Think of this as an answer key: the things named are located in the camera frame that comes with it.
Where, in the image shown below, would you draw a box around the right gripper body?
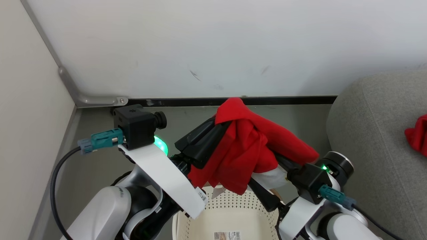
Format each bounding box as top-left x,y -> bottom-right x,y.
320,151 -> 355,188

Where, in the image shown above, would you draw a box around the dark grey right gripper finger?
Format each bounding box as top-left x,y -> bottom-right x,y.
249,178 -> 282,212
274,154 -> 301,174

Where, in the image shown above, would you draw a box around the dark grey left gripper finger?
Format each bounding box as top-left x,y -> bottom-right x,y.
182,121 -> 232,169
174,117 -> 217,152

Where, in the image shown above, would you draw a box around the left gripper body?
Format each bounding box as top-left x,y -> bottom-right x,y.
153,135 -> 194,178

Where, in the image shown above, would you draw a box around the red jersey with white trim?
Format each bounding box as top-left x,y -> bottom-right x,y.
188,97 -> 320,195

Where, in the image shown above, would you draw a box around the red shorts with white stripe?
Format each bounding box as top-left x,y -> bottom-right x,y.
404,114 -> 427,157

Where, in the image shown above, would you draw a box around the cream perforated laundry basket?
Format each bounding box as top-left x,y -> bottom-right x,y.
172,185 -> 284,240

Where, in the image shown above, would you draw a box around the grey fabric sofa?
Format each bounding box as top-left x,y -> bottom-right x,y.
326,70 -> 427,240

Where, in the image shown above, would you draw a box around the black baseboard strip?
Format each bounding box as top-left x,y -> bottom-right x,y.
128,96 -> 337,108

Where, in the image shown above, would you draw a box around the white door with caster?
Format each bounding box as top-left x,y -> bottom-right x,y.
20,0 -> 129,108

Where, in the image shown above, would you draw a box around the white left camera bracket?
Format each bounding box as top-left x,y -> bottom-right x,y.
118,143 -> 209,219

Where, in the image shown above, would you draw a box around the white camera bracket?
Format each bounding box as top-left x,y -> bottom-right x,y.
118,143 -> 209,219
278,196 -> 331,240

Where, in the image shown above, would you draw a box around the teal right camera connector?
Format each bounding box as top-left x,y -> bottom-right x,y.
318,185 -> 357,211

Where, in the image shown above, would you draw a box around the teal camera connector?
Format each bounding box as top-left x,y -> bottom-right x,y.
77,128 -> 124,155
318,185 -> 357,211

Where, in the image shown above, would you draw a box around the white right camera bracket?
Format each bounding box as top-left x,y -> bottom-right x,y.
278,196 -> 331,240

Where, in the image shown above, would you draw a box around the black right camera cable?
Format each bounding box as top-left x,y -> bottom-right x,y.
352,204 -> 406,240

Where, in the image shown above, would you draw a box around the black camera cable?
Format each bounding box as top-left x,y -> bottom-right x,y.
352,204 -> 406,240
50,147 -> 82,240

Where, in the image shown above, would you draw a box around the teal left camera connector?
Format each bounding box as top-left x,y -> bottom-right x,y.
77,128 -> 124,155

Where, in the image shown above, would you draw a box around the black left camera cable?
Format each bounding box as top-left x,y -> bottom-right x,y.
50,147 -> 82,240

